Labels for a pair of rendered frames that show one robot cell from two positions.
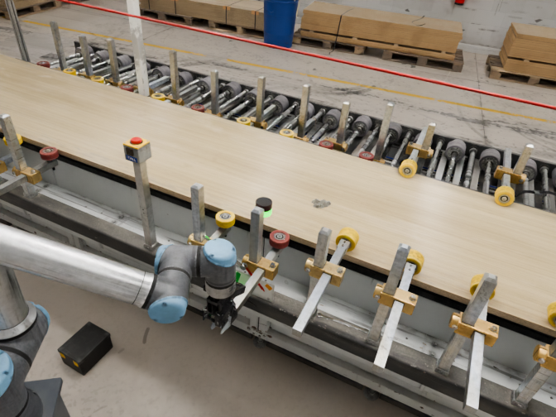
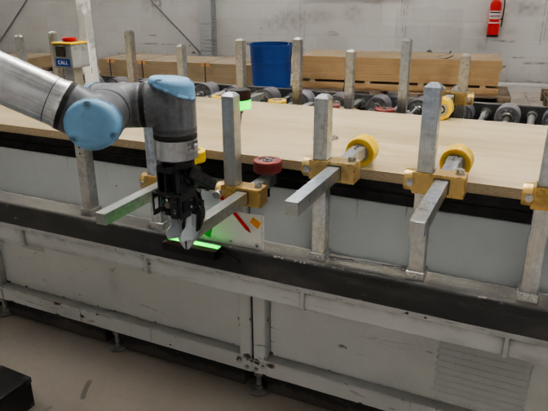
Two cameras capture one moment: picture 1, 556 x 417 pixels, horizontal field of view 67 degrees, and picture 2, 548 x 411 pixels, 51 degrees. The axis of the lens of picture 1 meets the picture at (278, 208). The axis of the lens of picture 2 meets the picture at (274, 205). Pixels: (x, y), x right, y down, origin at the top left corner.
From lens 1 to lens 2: 70 cm
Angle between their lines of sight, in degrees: 16
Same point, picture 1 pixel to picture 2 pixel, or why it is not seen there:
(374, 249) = (403, 164)
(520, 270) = not seen: outside the picture
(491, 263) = not seen: outside the picture
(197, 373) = not seen: outside the picture
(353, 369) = (403, 395)
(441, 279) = (503, 180)
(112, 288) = (12, 80)
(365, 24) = (378, 64)
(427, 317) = (495, 252)
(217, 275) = (168, 112)
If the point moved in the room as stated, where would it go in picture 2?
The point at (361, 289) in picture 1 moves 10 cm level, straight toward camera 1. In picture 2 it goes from (392, 232) to (386, 247)
